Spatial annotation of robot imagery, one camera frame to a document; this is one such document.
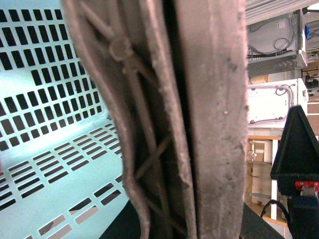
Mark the white appliance lower background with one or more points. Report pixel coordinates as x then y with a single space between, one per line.
269 103

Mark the white appliance background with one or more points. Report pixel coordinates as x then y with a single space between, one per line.
277 45
269 103

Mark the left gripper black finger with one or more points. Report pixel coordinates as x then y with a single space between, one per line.
297 157

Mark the light blue plastic basket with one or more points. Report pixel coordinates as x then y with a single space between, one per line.
60 157

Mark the white appliance top background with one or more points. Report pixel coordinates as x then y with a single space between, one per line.
277 45

